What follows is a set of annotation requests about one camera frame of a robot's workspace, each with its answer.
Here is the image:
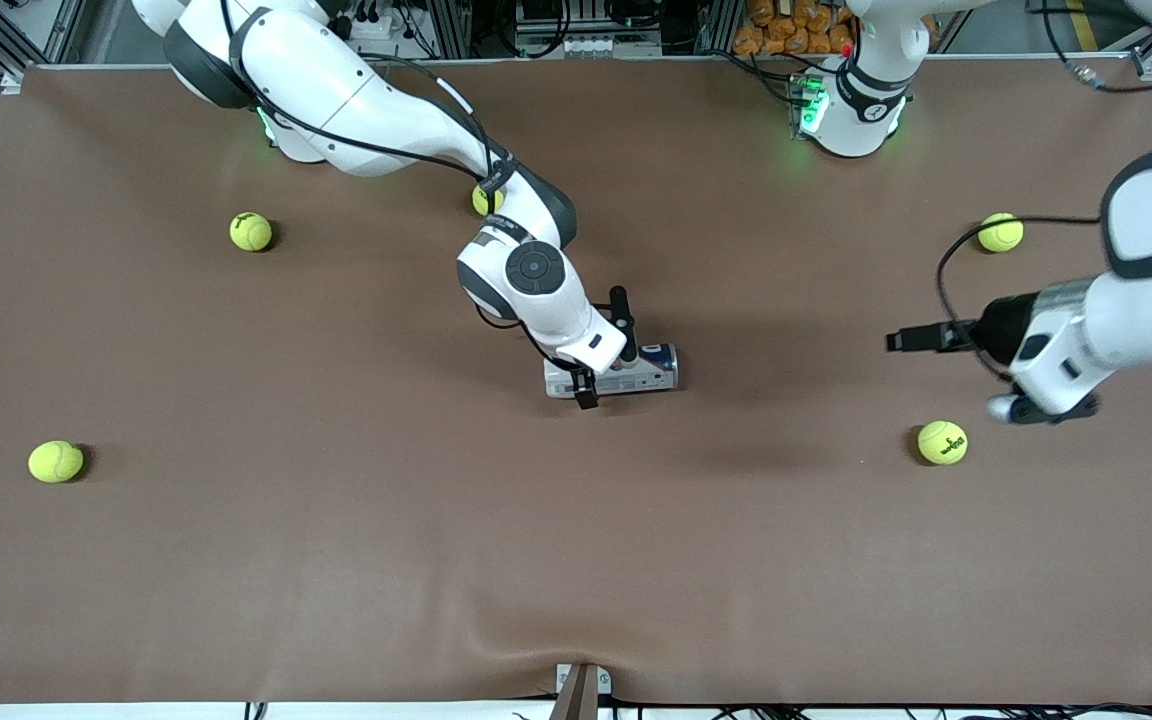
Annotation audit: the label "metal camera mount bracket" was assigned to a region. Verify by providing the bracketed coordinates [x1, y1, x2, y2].
[554, 662, 613, 720]

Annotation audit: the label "white power strip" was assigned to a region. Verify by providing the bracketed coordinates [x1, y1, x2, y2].
[348, 8, 407, 44]

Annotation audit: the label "orange snack packets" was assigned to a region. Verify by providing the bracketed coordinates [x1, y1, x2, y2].
[733, 0, 858, 57]

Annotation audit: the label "white blue tennis ball can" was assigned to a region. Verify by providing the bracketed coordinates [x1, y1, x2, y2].
[544, 343, 680, 400]

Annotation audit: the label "brown table cover mat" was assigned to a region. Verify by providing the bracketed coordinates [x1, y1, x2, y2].
[0, 57, 1152, 706]

